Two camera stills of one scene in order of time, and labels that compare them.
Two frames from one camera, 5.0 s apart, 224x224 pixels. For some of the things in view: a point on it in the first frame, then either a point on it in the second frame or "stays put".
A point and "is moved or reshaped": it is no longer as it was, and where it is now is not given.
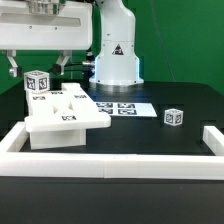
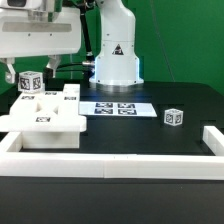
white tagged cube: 173,116 stays put
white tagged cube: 37,81 is moved or reshaped
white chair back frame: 60,110 is moved or reshaped
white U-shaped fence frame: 123,165 stays put
